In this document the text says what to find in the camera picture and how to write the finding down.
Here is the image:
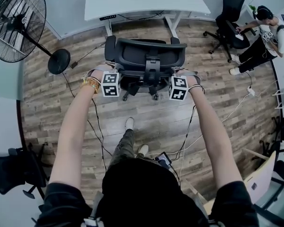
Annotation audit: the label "white floor cable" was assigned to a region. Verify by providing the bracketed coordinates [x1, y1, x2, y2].
[221, 93, 251, 124]

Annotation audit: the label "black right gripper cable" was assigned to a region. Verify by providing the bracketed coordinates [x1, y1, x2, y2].
[178, 105, 196, 186]

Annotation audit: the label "person's right hand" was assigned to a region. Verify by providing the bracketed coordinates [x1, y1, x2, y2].
[187, 76, 201, 89]

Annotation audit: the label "person's right forearm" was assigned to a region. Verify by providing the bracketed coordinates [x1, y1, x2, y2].
[188, 88, 244, 194]

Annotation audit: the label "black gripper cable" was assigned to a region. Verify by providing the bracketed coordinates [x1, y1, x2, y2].
[91, 98, 107, 173]
[178, 105, 196, 186]

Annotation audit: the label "amber beaded bracelet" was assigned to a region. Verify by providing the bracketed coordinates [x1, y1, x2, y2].
[81, 76, 101, 95]

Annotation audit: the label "thin black wrist band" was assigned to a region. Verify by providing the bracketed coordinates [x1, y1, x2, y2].
[188, 85, 205, 95]

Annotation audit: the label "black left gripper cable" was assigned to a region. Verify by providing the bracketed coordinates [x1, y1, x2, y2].
[91, 98, 107, 173]

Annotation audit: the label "person's left hand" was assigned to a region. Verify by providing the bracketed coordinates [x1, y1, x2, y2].
[90, 70, 104, 83]

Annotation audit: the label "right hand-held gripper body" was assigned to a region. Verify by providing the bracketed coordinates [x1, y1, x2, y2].
[168, 67, 202, 101]

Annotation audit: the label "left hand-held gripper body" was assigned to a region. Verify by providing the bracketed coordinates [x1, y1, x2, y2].
[87, 61, 121, 98]

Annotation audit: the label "person's white shoe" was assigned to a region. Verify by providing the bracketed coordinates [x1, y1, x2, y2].
[124, 117, 135, 131]
[137, 143, 150, 156]

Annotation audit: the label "black mesh office chair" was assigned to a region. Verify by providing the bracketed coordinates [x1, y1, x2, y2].
[104, 35, 188, 101]

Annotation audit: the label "person's right white shoe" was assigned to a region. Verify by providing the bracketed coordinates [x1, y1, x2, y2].
[137, 143, 150, 156]

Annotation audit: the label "black device with screen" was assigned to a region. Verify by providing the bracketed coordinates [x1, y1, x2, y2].
[154, 151, 173, 168]

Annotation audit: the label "person's black shirt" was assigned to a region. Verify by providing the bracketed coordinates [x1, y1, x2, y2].
[36, 158, 260, 227]

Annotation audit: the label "person's left white shoe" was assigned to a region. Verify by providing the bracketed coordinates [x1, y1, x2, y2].
[124, 117, 135, 131]

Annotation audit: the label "black pedestal fan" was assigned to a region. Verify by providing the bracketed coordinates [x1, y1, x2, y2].
[0, 0, 71, 75]

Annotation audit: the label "light wooden table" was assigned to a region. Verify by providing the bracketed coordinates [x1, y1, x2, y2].
[241, 147, 278, 207]

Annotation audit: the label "white side table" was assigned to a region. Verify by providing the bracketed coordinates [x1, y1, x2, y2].
[240, 3, 261, 33]

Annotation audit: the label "black fan cable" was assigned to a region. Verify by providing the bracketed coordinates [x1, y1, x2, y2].
[61, 71, 76, 98]

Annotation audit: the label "person's left forearm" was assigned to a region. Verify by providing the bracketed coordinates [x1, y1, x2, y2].
[48, 88, 100, 192]

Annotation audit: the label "person's camouflage trousers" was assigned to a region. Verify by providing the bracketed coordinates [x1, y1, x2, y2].
[107, 128, 157, 173]

